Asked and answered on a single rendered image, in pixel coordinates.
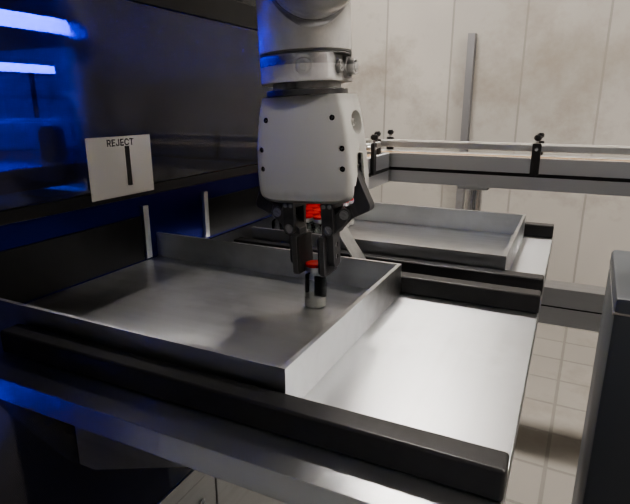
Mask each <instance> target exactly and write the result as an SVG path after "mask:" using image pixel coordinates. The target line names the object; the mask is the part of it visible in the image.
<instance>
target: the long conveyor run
mask: <svg viewBox="0 0 630 504"><path fill-rule="evenodd" d="M374 134H377V135H378V139H377V140H375V142H378V141H380V142H381V146H382V147H386V149H381V147H380V148H377V154H376V155H379V154H383V153H389V156H390V158H389V181H392V182H408V183H424V184H439V185H455V186H471V187H486V188H502V189H518V190H534V191H549V192H565V193H581V194H596V195H612V196H628V197H630V158H610V157H583V156H556V155H543V152H555V153H584V154H612V155H630V146H612V145H576V144H544V142H545V141H542V138H543V137H545V134H544V133H539V134H537V135H535V136H534V140H535V141H536V143H506V142H471V141H436V140H400V139H394V137H392V134H394V131H393V130H388V134H389V137H387V139H379V136H381V132H380V131H375V132H374ZM394 147H411V148H440V149H469V150H497V151H526V152H532V155H529V154H502V153H475V152H448V151H421V150H394Z"/></svg>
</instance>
